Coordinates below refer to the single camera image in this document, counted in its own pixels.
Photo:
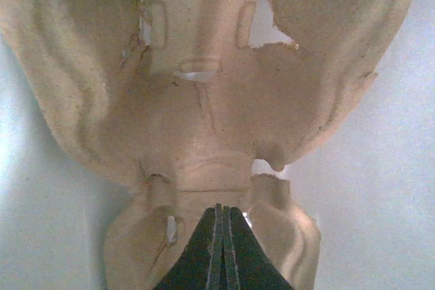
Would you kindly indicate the light blue paper bag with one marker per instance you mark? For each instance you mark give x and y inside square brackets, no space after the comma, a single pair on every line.
[370,187]

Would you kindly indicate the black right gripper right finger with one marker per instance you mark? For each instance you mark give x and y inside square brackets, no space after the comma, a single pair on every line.
[244,263]

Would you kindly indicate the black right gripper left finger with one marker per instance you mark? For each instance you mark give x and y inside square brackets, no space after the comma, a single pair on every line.
[200,264]

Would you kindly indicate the single brown cup carrier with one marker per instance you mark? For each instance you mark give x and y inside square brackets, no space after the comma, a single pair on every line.
[176,99]

